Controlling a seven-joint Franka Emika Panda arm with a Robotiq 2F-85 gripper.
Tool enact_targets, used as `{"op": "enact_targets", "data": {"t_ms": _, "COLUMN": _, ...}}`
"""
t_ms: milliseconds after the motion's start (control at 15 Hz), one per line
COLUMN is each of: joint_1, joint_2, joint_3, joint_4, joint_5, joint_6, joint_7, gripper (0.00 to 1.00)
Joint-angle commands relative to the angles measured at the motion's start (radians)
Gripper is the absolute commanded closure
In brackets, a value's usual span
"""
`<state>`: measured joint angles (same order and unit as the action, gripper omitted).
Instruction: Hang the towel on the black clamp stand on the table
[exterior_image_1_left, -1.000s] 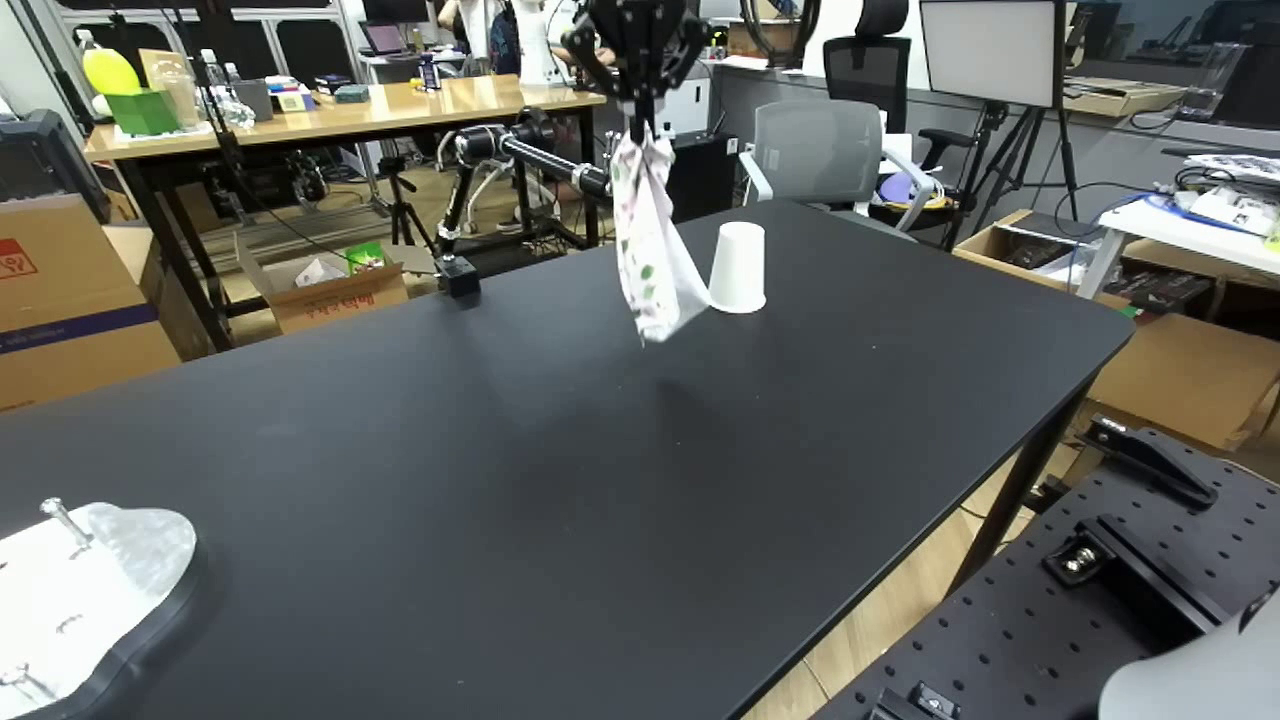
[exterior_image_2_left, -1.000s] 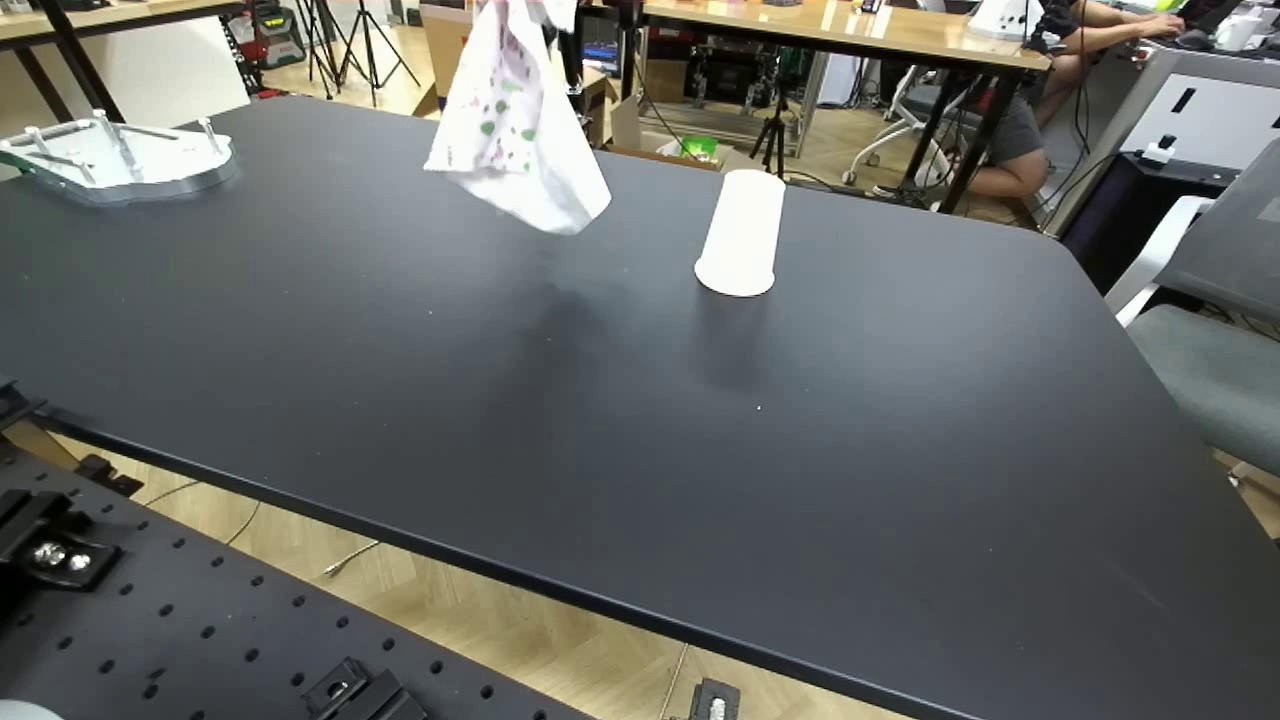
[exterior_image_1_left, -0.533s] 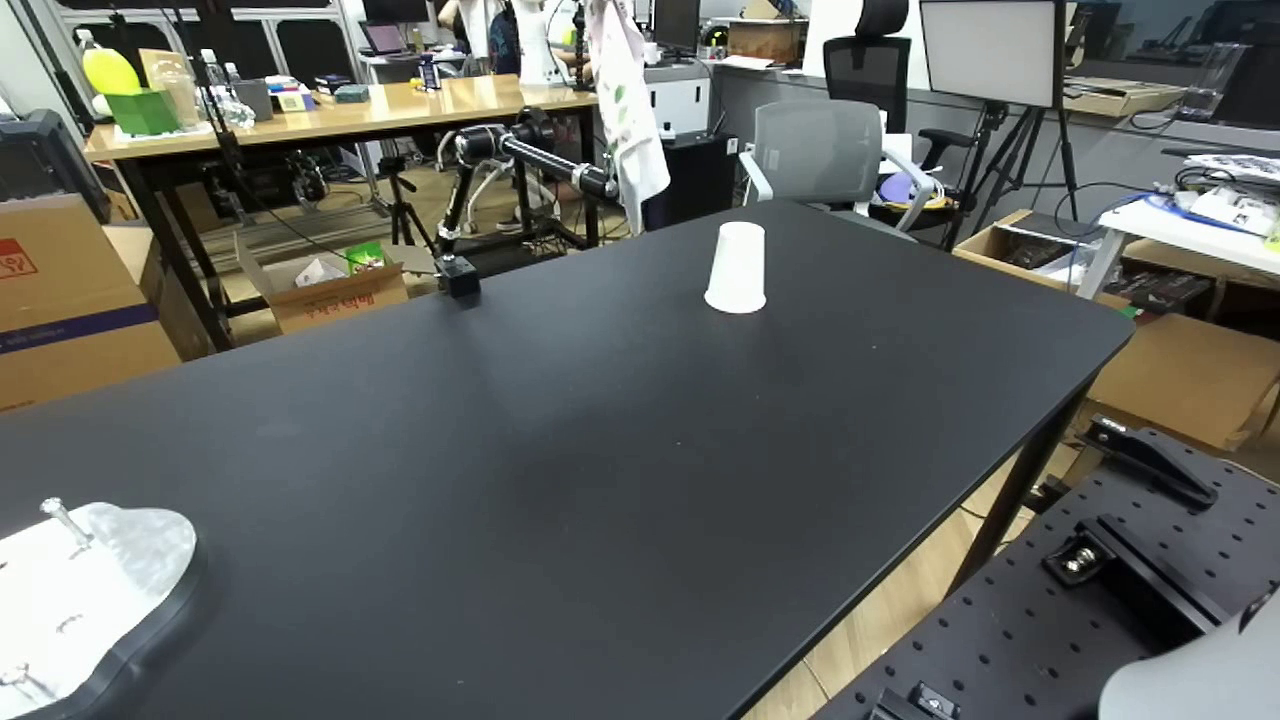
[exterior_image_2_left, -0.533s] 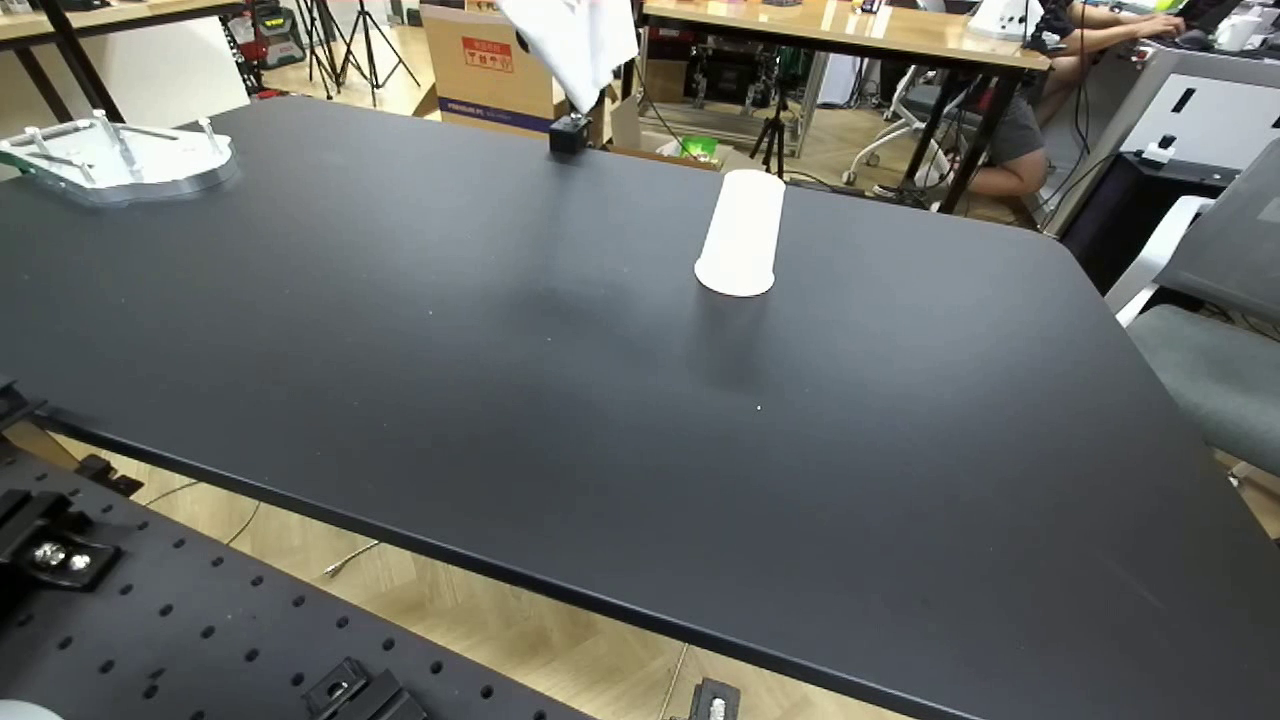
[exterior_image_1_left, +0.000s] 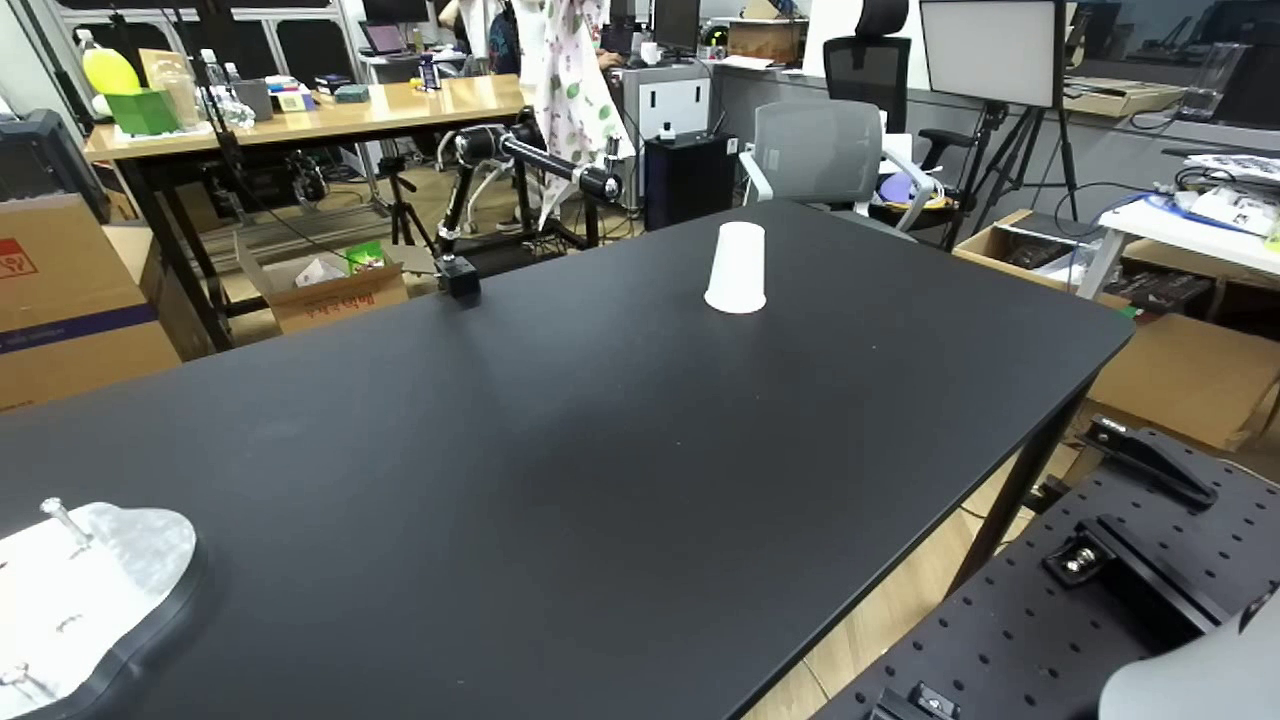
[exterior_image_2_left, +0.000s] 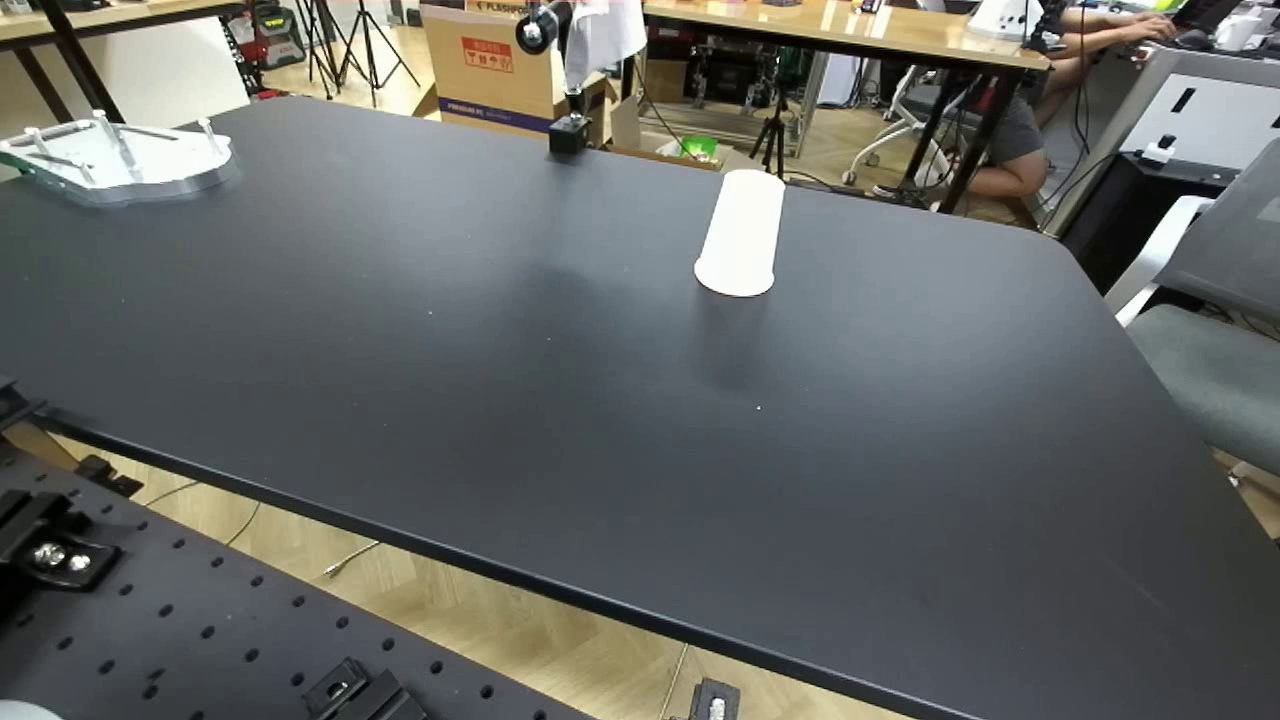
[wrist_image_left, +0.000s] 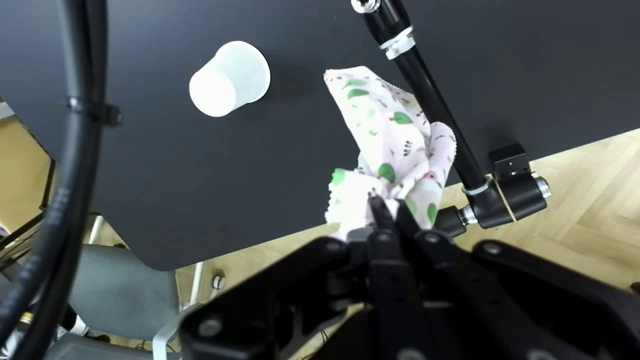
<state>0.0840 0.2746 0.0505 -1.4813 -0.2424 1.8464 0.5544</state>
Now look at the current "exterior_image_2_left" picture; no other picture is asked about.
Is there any black clamp stand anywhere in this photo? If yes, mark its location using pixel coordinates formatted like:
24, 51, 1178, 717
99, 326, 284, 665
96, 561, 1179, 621
513, 0, 600, 165

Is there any white paper cup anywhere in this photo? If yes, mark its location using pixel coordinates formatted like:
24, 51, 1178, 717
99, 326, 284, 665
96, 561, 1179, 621
687, 165, 791, 303

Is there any white patterned towel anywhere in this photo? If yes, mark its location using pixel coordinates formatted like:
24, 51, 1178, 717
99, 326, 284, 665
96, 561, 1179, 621
556, 0, 653, 99

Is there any long wooden table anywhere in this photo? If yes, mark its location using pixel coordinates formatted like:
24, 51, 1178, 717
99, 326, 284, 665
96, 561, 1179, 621
637, 0, 1057, 216

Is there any large red-labelled cardboard box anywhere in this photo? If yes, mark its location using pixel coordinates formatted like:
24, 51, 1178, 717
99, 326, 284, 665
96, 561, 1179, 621
417, 0, 650, 149

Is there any wooden table with black leg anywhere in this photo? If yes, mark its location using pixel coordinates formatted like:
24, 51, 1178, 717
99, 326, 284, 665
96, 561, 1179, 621
0, 0, 252, 127

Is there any seated person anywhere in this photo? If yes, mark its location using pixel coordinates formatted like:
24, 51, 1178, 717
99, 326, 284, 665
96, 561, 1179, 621
958, 3, 1192, 209

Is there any green packet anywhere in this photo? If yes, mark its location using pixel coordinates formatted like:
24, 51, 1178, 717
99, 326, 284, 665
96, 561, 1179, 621
669, 131, 724, 168

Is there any tall black tripod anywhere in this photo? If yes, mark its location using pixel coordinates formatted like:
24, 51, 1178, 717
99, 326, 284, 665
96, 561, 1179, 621
284, 0, 424, 109

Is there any white panel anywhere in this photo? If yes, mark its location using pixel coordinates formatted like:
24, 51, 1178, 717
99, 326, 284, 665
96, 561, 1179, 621
48, 12, 258, 131

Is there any black perforated breadboard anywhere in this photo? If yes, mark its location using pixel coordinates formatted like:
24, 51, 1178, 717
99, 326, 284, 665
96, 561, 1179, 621
0, 434, 592, 720

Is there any black bracket with screws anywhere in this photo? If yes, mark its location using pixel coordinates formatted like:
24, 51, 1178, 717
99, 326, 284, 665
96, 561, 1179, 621
0, 485, 127, 600

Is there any grey office chair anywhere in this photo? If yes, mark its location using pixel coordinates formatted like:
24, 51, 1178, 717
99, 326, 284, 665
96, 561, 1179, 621
1101, 131, 1280, 481

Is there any grey computer tower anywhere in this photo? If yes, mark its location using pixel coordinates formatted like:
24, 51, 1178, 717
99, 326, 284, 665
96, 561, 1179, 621
1115, 43, 1280, 180

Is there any small black tripod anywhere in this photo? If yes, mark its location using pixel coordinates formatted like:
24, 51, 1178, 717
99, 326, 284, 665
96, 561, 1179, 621
749, 74, 800, 180

